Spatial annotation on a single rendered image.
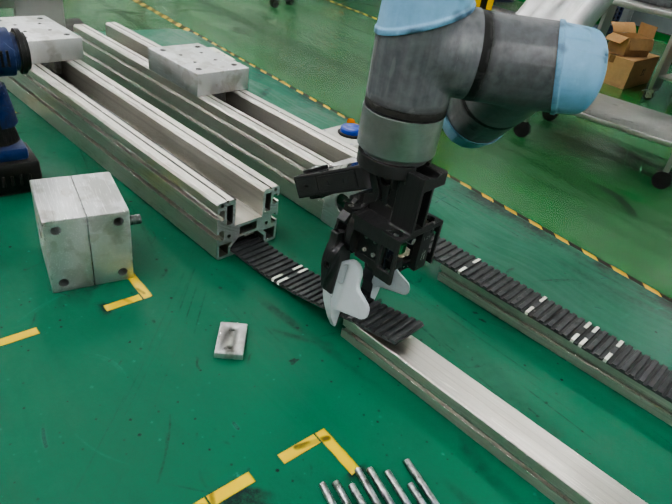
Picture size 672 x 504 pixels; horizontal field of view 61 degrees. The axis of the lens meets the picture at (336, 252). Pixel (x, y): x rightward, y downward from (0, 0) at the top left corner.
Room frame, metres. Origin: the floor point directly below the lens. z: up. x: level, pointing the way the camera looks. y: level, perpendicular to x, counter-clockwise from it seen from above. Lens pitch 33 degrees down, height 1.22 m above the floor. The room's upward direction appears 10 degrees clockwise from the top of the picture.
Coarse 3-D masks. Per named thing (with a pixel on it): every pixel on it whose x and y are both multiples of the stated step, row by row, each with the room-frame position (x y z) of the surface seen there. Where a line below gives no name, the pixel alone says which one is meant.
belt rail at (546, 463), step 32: (384, 352) 0.46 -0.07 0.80; (416, 352) 0.46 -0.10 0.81; (416, 384) 0.43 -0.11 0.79; (448, 384) 0.42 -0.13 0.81; (480, 384) 0.43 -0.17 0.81; (448, 416) 0.40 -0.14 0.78; (480, 416) 0.39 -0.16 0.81; (512, 416) 0.39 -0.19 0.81; (512, 448) 0.36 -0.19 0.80; (544, 448) 0.36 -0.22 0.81; (544, 480) 0.34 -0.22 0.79; (576, 480) 0.33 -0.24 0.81; (608, 480) 0.34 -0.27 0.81
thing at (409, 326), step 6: (408, 318) 0.50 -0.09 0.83; (414, 318) 0.50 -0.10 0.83; (402, 324) 0.48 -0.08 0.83; (408, 324) 0.49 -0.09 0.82; (414, 324) 0.49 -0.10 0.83; (420, 324) 0.49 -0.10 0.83; (390, 330) 0.47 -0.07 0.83; (396, 330) 0.47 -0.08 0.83; (402, 330) 0.48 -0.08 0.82; (408, 330) 0.47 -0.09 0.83; (414, 330) 0.48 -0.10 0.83; (384, 336) 0.46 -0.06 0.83; (390, 336) 0.46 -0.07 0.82; (396, 336) 0.46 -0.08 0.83; (402, 336) 0.46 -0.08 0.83; (390, 342) 0.45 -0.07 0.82; (396, 342) 0.45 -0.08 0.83
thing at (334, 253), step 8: (344, 224) 0.51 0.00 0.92; (336, 232) 0.49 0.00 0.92; (336, 240) 0.49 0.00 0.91; (328, 248) 0.49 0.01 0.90; (336, 248) 0.49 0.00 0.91; (344, 248) 0.49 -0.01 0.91; (328, 256) 0.49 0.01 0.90; (336, 256) 0.48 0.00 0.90; (344, 256) 0.49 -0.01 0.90; (328, 264) 0.49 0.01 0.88; (336, 264) 0.49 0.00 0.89; (328, 272) 0.48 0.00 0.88; (336, 272) 0.49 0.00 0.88; (328, 280) 0.49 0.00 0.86; (328, 288) 0.49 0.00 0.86
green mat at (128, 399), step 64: (320, 128) 1.12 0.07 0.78; (128, 192) 0.74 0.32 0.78; (448, 192) 0.92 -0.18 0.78; (0, 256) 0.54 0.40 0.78; (192, 256) 0.61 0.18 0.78; (320, 256) 0.66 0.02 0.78; (512, 256) 0.74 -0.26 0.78; (576, 256) 0.77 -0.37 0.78; (0, 320) 0.44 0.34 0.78; (64, 320) 0.45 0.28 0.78; (128, 320) 0.47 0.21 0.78; (192, 320) 0.49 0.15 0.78; (256, 320) 0.50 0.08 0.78; (320, 320) 0.52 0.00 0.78; (448, 320) 0.56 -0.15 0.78; (640, 320) 0.63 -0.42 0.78; (0, 384) 0.35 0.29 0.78; (64, 384) 0.37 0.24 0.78; (128, 384) 0.38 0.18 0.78; (192, 384) 0.39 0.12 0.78; (256, 384) 0.41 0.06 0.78; (320, 384) 0.42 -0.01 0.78; (384, 384) 0.44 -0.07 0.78; (512, 384) 0.47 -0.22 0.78; (576, 384) 0.49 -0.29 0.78; (0, 448) 0.29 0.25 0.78; (64, 448) 0.30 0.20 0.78; (128, 448) 0.31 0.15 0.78; (192, 448) 0.32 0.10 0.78; (256, 448) 0.33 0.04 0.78; (320, 448) 0.34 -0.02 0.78; (384, 448) 0.36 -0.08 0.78; (448, 448) 0.37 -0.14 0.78; (576, 448) 0.39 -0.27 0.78; (640, 448) 0.41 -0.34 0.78
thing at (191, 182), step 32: (32, 64) 0.98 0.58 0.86; (64, 64) 1.03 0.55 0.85; (32, 96) 0.96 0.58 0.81; (64, 96) 0.87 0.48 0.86; (96, 96) 0.96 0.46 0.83; (128, 96) 0.90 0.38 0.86; (64, 128) 0.88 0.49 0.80; (96, 128) 0.81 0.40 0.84; (128, 128) 0.78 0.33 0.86; (160, 128) 0.82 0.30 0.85; (96, 160) 0.81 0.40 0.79; (128, 160) 0.75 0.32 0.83; (160, 160) 0.70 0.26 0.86; (192, 160) 0.77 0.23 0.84; (224, 160) 0.73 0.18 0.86; (160, 192) 0.71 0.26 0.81; (192, 192) 0.64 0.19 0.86; (224, 192) 0.69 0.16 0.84; (256, 192) 0.67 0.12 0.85; (192, 224) 0.64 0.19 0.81; (224, 224) 0.61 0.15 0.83; (256, 224) 0.65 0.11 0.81; (224, 256) 0.62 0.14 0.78
